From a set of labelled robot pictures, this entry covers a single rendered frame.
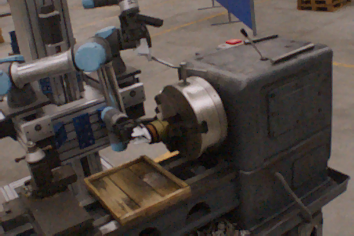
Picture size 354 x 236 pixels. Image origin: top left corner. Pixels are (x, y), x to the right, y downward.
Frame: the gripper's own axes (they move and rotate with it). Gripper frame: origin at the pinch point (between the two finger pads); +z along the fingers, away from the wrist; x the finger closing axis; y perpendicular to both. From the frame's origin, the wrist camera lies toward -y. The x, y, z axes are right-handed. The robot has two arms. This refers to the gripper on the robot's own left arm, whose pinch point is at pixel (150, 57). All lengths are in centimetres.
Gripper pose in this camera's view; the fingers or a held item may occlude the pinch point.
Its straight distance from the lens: 167.1
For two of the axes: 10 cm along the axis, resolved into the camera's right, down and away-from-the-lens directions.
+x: 4.6, -1.0, -8.8
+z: 3.0, 9.5, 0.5
